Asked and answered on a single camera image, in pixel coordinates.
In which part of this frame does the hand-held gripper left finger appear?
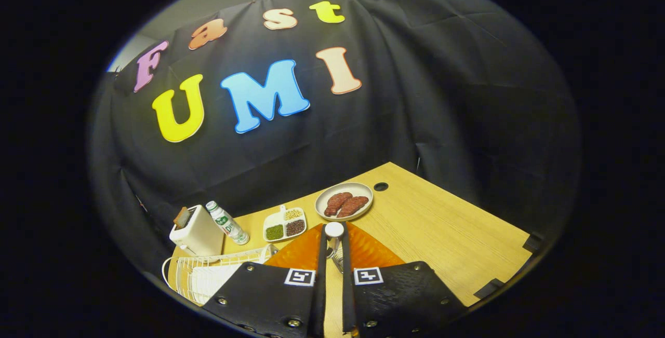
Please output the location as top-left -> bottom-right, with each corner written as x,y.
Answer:
202,224 -> 328,338

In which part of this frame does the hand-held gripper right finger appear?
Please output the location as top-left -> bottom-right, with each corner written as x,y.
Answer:
340,222 -> 468,338

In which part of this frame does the pink handled spoon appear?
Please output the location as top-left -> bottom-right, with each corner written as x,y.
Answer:
324,222 -> 345,261

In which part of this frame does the white wire dish rack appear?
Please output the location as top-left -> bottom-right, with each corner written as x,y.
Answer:
162,245 -> 278,306

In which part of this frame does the white divided snack dish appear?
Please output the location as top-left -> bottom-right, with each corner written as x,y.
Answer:
263,205 -> 308,242

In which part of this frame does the beige oval meat plate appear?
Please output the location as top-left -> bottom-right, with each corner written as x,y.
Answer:
315,182 -> 374,222

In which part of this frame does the brown meat slice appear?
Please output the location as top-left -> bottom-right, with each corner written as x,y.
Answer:
324,192 -> 353,217
337,196 -> 369,218

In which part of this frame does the white drain tray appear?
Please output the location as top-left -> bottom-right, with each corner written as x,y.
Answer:
191,263 -> 246,305

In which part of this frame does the white green label bottle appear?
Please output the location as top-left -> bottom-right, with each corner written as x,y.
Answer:
206,201 -> 250,246

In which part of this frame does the white toaster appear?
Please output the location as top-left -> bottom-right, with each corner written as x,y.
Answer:
169,205 -> 225,257

